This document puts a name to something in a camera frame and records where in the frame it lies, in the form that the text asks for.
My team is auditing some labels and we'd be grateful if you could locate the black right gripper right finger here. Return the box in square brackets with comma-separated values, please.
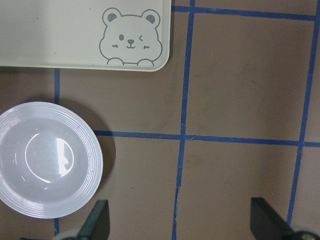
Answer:
[250, 197, 320, 240]

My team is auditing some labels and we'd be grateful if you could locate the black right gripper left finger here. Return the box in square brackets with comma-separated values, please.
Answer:
[21, 199, 110, 240]

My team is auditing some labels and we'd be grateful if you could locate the cream bear tray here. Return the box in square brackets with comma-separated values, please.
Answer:
[0, 0, 172, 72]

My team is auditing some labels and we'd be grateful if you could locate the white round plate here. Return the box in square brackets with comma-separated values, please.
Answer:
[0, 101, 103, 219]

